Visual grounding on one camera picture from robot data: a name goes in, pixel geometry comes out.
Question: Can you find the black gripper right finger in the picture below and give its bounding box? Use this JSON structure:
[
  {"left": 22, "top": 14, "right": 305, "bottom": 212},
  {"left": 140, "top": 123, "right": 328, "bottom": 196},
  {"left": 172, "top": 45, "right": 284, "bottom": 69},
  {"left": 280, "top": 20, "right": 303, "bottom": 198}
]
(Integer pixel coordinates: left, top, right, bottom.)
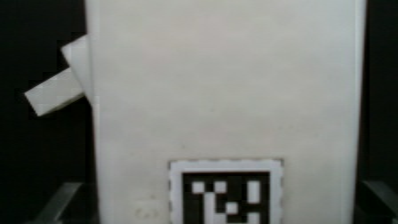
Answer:
[{"left": 353, "top": 180, "right": 398, "bottom": 224}]

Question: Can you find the white left fence bar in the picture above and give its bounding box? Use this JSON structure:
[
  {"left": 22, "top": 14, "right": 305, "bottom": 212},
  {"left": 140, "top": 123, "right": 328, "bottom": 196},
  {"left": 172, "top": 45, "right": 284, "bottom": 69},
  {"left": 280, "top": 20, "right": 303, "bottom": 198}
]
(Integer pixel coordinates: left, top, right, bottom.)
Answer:
[{"left": 24, "top": 36, "right": 92, "bottom": 116}]

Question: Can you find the white cabinet top block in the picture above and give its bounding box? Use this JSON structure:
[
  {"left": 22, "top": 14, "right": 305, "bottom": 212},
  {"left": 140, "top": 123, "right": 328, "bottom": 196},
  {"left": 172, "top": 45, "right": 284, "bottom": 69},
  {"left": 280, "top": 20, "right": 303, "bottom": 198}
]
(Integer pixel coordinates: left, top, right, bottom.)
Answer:
[{"left": 85, "top": 0, "right": 365, "bottom": 224}]

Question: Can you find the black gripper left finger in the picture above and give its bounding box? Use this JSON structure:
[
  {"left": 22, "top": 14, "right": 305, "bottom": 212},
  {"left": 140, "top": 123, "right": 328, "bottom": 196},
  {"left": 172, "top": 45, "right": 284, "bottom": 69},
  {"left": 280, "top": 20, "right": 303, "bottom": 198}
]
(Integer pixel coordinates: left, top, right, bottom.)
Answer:
[{"left": 28, "top": 182, "right": 99, "bottom": 224}]

